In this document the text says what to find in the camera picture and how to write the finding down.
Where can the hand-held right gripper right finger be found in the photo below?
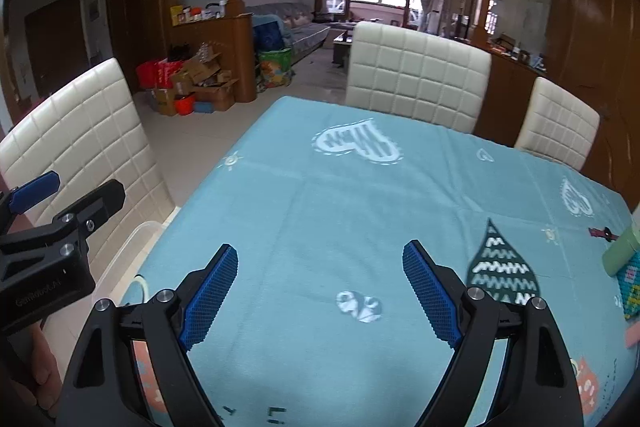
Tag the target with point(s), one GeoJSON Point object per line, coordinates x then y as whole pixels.
{"type": "Point", "coordinates": [432, 292]}

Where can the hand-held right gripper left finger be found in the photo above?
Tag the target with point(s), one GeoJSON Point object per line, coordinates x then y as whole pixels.
{"type": "Point", "coordinates": [212, 292]}

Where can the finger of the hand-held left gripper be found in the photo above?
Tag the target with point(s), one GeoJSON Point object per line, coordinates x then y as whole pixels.
{"type": "Point", "coordinates": [107, 197]}
{"type": "Point", "coordinates": [35, 189]}

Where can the clear plastic bin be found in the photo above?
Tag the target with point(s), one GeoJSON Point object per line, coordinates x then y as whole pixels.
{"type": "Point", "coordinates": [135, 247]}

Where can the person's left hand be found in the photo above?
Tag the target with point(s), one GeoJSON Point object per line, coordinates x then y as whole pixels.
{"type": "Point", "coordinates": [35, 367]}

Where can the cream quilted dining chair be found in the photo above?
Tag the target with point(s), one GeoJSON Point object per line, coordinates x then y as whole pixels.
{"type": "Point", "coordinates": [85, 132]}
{"type": "Point", "coordinates": [555, 122]}
{"type": "Point", "coordinates": [415, 72]}

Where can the small yellow brown cardboard box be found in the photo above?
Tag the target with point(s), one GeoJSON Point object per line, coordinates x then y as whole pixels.
{"type": "Point", "coordinates": [162, 102]}

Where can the blue printed tablecloth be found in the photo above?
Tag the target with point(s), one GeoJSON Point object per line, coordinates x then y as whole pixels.
{"type": "Point", "coordinates": [350, 207]}

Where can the red bucket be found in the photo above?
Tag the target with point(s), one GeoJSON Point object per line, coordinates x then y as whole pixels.
{"type": "Point", "coordinates": [185, 104]}

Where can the red gift bags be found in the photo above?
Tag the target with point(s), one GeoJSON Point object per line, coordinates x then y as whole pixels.
{"type": "Point", "coordinates": [155, 74]}

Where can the small blue box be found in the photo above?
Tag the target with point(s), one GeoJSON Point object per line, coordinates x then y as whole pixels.
{"type": "Point", "coordinates": [204, 107]}

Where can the open cardboard box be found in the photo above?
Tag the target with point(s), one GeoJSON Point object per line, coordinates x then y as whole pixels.
{"type": "Point", "coordinates": [197, 69]}

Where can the black bag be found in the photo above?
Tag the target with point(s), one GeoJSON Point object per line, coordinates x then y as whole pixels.
{"type": "Point", "coordinates": [179, 52]}

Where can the small dark purple object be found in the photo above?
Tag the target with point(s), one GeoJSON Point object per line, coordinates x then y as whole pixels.
{"type": "Point", "coordinates": [602, 233]}

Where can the pale green cup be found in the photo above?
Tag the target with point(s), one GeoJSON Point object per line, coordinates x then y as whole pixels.
{"type": "Point", "coordinates": [622, 252]}

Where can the colourful woven pouch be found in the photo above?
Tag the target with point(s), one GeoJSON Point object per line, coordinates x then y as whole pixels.
{"type": "Point", "coordinates": [631, 287]}

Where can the row of bottles and boxes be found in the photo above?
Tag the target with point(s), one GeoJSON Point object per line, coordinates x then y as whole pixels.
{"type": "Point", "coordinates": [197, 13]}

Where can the small pink object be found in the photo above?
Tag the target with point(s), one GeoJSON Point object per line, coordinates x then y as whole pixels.
{"type": "Point", "coordinates": [634, 338]}

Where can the colourful shopping bag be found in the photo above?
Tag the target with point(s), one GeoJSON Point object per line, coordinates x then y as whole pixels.
{"type": "Point", "coordinates": [275, 69]}

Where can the blue cloth bundle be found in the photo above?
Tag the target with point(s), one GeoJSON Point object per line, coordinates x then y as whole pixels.
{"type": "Point", "coordinates": [267, 34]}

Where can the grey blue sofa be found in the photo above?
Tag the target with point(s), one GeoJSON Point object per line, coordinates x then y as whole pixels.
{"type": "Point", "coordinates": [305, 34]}

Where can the dark coffee table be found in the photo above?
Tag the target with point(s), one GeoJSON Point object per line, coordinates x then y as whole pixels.
{"type": "Point", "coordinates": [342, 47]}

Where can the white standing air conditioner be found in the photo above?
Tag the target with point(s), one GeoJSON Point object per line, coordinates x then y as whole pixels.
{"type": "Point", "coordinates": [438, 9]}

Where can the small wall picture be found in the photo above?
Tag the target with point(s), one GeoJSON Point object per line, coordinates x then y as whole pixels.
{"type": "Point", "coordinates": [93, 11]}

